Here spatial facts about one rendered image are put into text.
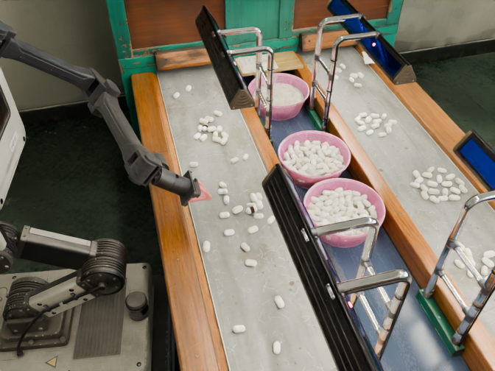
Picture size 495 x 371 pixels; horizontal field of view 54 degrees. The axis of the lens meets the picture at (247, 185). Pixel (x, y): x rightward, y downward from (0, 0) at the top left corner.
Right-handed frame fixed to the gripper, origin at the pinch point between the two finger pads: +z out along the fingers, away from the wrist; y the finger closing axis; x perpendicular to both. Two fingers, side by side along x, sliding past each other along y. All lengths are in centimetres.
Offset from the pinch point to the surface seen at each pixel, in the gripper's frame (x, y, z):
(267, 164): -10.3, 18.6, 24.2
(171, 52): -1, 91, 1
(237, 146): -3.3, 34.0, 20.3
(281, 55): -29, 90, 45
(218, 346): 10.8, -45.2, 0.2
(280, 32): -36, 94, 39
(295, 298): -4.0, -35.7, 19.4
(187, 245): 11.8, -11.1, -1.9
